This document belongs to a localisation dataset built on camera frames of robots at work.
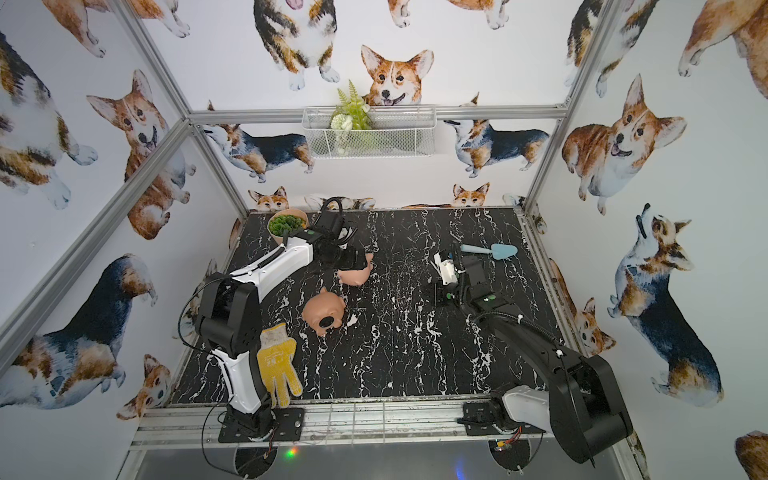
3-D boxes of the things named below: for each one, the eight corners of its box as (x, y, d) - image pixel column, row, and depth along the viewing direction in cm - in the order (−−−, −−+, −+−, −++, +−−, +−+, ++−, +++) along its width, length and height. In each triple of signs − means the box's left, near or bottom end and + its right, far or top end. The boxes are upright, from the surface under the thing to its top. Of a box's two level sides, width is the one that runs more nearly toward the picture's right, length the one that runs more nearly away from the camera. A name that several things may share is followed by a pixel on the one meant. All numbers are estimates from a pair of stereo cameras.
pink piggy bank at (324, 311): (305, 322, 93) (297, 309, 86) (328, 299, 98) (322, 285, 91) (327, 341, 89) (320, 329, 82) (350, 316, 94) (346, 303, 87)
